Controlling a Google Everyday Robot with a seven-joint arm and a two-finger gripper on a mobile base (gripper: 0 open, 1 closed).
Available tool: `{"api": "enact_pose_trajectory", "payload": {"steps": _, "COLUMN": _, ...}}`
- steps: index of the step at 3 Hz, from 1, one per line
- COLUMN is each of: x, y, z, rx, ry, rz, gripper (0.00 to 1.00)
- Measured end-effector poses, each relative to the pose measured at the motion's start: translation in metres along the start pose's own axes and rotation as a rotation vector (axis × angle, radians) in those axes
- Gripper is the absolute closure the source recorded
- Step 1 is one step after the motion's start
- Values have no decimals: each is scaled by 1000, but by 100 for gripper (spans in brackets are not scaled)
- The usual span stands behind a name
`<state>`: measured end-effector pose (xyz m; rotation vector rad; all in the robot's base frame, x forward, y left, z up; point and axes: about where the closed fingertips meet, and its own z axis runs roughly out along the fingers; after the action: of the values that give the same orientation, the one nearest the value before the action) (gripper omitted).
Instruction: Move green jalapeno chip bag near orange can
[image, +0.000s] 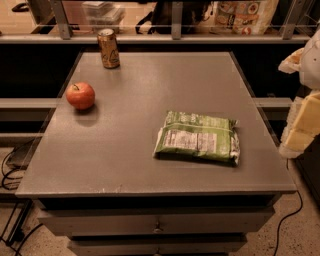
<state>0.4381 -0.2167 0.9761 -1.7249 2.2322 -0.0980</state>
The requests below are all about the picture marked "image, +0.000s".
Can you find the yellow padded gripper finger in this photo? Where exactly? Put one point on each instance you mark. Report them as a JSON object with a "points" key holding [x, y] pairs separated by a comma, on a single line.
{"points": [[303, 125], [292, 63]]}

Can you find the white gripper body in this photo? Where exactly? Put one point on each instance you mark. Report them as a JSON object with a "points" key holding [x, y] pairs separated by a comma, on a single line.
{"points": [[310, 68]]}

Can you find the green jalapeno chip bag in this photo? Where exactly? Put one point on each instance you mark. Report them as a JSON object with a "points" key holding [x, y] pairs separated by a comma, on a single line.
{"points": [[199, 136]]}

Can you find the colourful snack bag behind glass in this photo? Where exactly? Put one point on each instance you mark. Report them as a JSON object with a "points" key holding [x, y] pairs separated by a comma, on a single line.
{"points": [[251, 17]]}

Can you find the orange soda can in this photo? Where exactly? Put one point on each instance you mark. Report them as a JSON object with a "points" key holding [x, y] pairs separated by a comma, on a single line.
{"points": [[108, 48]]}

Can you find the clear plastic container behind glass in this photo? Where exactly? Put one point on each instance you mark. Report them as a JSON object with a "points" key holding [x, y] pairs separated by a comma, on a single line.
{"points": [[103, 13]]}

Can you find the red apple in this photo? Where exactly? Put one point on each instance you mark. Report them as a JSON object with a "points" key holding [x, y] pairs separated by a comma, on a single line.
{"points": [[80, 95]]}

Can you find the grey metal railing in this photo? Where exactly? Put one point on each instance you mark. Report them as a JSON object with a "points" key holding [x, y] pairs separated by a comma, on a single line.
{"points": [[147, 22]]}

